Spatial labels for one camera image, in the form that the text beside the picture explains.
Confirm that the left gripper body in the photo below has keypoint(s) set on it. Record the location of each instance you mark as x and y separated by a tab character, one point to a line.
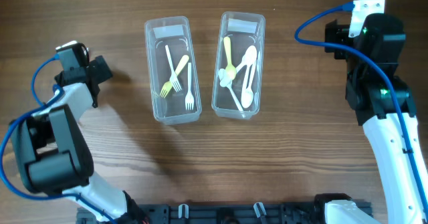
99	71

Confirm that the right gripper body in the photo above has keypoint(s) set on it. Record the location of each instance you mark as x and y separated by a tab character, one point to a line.
334	37

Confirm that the cream plastic fork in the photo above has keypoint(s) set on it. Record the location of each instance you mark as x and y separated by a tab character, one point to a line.
167	85

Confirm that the white fork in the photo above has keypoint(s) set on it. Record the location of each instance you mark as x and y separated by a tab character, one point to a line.
173	77

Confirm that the white spoon vertical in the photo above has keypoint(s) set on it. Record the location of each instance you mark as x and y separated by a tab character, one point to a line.
251	55

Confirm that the white fork diagonal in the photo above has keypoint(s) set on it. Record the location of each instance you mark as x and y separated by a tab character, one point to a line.
189	98

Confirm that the white spoon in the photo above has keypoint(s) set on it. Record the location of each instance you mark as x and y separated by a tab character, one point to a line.
247	92
239	68
237	103

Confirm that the yellow plastic spoon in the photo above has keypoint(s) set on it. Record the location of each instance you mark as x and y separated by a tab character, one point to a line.
230	68

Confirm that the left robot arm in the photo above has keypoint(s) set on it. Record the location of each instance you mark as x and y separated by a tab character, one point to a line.
53	158

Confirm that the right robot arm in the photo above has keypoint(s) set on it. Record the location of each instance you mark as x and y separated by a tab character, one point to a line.
388	117

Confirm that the left clear plastic container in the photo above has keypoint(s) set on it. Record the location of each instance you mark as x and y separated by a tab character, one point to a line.
174	32

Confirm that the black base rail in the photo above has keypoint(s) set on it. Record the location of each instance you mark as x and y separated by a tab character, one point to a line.
217	214

